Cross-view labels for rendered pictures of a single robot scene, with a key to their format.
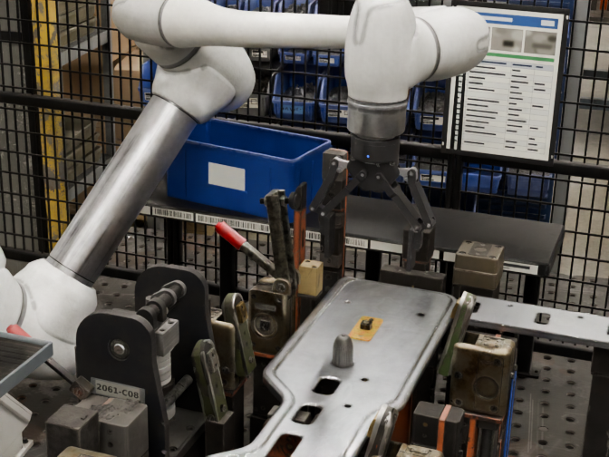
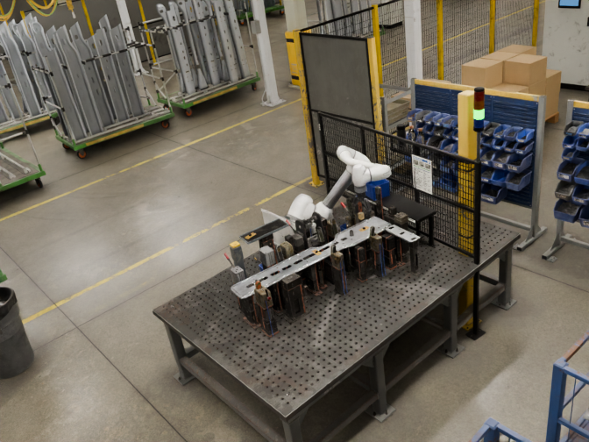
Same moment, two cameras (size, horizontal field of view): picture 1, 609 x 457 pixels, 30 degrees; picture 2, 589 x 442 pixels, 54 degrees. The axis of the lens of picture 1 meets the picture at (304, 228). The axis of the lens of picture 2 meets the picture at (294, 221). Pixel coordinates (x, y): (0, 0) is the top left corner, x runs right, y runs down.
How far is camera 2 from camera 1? 3.17 m
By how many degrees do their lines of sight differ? 37
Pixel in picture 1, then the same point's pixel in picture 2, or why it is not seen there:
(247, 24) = (350, 161)
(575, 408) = (432, 255)
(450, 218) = (411, 204)
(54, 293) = (321, 210)
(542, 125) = (429, 185)
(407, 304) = (379, 224)
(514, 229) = (422, 210)
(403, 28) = (359, 173)
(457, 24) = (377, 170)
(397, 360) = (362, 236)
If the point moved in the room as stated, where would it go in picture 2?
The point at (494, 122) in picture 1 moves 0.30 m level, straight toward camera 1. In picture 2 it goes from (421, 182) to (398, 198)
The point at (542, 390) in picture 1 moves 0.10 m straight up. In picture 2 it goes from (430, 250) to (429, 239)
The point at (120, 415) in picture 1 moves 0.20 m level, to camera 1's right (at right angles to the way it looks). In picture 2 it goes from (297, 238) to (318, 243)
